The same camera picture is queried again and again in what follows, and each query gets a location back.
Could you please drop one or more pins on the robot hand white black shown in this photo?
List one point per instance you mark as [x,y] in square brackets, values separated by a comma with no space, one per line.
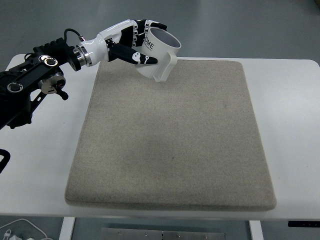
[97,48]

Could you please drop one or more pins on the white cup with HOME print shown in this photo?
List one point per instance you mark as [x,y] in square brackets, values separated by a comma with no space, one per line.
[160,57]

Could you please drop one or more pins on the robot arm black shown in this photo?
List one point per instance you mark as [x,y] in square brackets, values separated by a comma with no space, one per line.
[27,77]

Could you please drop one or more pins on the beige fabric mat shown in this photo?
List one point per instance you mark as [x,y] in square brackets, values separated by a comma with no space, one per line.
[175,150]

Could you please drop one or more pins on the white table leg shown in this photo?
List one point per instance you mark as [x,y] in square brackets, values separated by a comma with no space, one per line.
[255,230]
[67,228]

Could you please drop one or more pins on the grey metal plate with screws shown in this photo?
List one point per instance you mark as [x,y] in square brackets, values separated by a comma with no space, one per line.
[162,234]

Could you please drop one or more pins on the white power adapter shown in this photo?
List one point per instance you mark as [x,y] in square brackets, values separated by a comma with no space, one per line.
[15,237]

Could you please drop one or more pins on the black table control panel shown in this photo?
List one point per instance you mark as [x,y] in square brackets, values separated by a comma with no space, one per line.
[303,224]

